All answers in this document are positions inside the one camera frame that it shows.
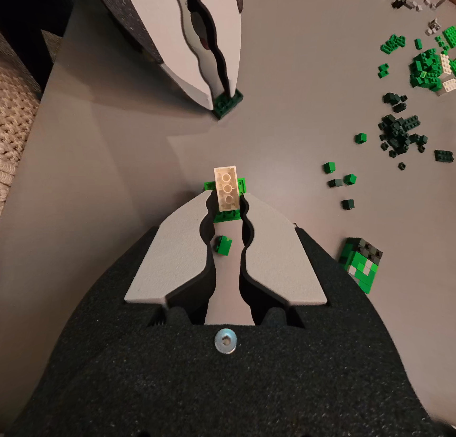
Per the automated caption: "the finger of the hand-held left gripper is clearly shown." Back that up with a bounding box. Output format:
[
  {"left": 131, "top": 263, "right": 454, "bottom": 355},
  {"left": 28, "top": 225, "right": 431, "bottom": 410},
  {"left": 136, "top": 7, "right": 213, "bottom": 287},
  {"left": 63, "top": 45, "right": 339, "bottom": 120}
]
[
  {"left": 185, "top": 0, "right": 243, "bottom": 98},
  {"left": 121, "top": 0, "right": 224, "bottom": 111}
]

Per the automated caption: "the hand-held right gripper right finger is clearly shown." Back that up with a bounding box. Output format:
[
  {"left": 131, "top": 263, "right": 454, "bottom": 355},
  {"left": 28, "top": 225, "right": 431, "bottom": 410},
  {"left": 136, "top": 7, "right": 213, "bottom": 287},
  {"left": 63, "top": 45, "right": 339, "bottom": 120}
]
[{"left": 239, "top": 194, "right": 328, "bottom": 307}]

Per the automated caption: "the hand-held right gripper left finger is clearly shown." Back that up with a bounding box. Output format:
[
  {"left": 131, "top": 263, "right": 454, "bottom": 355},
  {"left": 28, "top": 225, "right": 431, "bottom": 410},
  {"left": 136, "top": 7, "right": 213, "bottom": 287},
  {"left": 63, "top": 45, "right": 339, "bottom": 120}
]
[{"left": 124, "top": 190, "right": 217, "bottom": 306}]

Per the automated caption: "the small bright green lego brick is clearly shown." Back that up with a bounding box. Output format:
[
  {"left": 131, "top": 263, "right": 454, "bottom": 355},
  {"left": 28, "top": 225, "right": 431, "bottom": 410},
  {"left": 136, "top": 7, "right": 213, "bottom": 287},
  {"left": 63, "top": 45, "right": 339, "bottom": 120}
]
[{"left": 214, "top": 235, "right": 233, "bottom": 256}]

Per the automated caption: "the bright green lego plate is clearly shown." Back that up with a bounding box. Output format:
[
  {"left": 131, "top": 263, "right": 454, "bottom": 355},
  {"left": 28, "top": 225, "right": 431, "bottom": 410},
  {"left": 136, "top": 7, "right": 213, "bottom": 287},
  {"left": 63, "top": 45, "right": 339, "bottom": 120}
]
[{"left": 204, "top": 177, "right": 247, "bottom": 224}]

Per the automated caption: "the dark green lego brick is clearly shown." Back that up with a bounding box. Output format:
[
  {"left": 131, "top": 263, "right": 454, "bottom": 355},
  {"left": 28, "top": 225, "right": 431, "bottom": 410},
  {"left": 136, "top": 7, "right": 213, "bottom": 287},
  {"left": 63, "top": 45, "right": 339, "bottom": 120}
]
[{"left": 212, "top": 90, "right": 244, "bottom": 120}]

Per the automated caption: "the green lego block model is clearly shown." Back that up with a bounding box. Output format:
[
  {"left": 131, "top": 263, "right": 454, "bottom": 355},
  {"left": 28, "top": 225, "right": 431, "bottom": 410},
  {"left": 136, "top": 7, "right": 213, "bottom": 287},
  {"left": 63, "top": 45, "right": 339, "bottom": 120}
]
[{"left": 338, "top": 237, "right": 383, "bottom": 294}]

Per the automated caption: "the pile of dark green pieces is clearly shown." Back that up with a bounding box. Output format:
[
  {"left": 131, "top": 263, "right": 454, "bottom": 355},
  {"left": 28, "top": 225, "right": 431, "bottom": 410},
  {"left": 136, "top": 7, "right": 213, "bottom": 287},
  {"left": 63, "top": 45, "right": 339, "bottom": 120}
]
[{"left": 378, "top": 92, "right": 429, "bottom": 170}]

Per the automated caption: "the pile of black grey pieces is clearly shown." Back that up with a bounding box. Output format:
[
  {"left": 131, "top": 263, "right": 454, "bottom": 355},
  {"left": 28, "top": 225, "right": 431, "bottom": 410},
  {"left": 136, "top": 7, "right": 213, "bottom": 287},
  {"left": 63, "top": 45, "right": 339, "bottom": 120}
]
[{"left": 370, "top": 0, "right": 449, "bottom": 35}]

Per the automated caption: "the pile of bright green pieces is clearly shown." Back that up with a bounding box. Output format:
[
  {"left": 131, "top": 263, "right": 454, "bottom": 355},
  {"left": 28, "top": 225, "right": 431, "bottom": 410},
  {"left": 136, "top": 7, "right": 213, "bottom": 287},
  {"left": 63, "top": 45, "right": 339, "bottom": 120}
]
[{"left": 378, "top": 25, "right": 456, "bottom": 92}]

